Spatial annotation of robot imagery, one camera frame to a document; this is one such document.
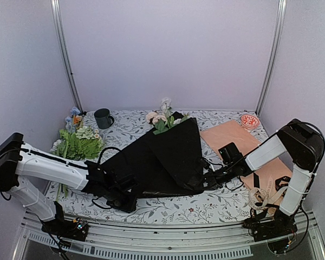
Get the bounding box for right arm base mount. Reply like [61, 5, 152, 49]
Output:
[245, 216, 297, 255]

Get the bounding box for small white flower stem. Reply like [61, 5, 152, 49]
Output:
[160, 97, 174, 129]

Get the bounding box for aluminium frame post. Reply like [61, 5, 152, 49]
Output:
[255, 0, 287, 117]
[50, 0, 83, 113]

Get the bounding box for black printed ribbon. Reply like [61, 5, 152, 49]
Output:
[243, 174, 291, 229]

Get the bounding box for black wrapping paper sheet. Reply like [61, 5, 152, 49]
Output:
[103, 118, 204, 198]

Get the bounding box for dark grey mug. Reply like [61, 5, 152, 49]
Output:
[94, 108, 114, 129]

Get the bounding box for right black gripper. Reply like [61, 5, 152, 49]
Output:
[196, 163, 236, 192]

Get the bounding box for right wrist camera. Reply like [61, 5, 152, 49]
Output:
[218, 142, 243, 165]

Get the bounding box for cream printed ribbon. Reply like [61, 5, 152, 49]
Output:
[248, 186, 288, 218]

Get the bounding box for pink wrapping paper sheet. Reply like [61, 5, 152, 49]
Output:
[199, 119, 293, 215]

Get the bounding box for white rose long stem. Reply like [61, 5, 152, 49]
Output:
[146, 112, 168, 135]

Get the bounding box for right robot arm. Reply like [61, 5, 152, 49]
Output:
[200, 119, 325, 216]

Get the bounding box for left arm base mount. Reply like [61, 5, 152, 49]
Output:
[41, 218, 89, 242]

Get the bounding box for right aluminium frame post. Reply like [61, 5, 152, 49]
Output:
[255, 0, 287, 117]

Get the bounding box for green leafy flower bunch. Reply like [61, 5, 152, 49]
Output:
[49, 125, 105, 201]

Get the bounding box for red patterned small bowl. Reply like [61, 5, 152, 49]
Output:
[240, 114, 260, 128]

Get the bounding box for left aluminium frame post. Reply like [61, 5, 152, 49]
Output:
[50, 0, 83, 113]

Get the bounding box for blue orange flower stems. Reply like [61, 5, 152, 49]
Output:
[65, 107, 83, 132]

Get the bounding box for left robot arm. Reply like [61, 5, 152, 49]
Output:
[0, 133, 137, 235]

